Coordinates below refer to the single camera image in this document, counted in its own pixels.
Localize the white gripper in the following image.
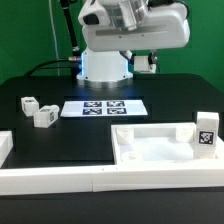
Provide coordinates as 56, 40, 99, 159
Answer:
78, 0, 190, 65

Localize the white square table top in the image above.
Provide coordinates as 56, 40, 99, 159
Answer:
111, 122, 224, 167

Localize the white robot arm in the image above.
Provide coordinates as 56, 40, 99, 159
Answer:
77, 0, 190, 88

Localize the white sheet with markers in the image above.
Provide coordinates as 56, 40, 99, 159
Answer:
61, 100, 147, 117

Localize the white left fence piece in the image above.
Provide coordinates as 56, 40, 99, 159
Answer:
0, 131, 13, 168

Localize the white front fence bar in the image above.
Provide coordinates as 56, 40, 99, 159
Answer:
0, 160, 224, 196

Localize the black hose at base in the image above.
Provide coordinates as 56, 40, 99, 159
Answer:
59, 0, 82, 53

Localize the black cable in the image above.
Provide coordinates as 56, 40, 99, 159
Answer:
23, 58, 83, 78

